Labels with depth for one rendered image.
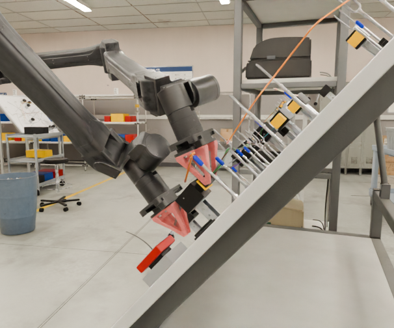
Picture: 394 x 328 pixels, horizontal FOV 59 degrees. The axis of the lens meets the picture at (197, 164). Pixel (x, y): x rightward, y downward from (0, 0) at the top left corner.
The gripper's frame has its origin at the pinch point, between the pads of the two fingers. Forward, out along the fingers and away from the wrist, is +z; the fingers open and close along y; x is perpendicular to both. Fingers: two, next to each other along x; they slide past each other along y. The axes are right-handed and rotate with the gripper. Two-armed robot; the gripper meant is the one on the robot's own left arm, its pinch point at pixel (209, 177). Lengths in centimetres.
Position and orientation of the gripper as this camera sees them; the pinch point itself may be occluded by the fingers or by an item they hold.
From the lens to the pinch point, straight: 69.9
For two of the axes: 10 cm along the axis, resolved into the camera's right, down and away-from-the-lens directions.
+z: 4.0, 9.1, 0.4
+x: -8.3, 3.5, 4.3
